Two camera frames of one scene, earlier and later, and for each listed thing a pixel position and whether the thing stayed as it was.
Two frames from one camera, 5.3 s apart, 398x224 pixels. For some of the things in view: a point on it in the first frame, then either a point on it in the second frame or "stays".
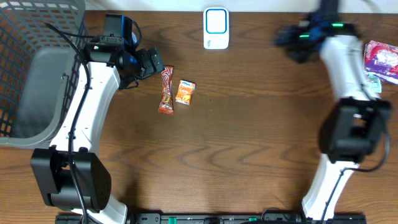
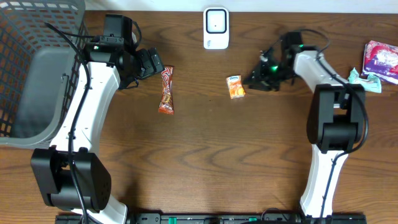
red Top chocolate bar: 166,106 stays
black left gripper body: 150,62 stays
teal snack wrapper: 374,83 stays
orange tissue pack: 185,91 to 236,87
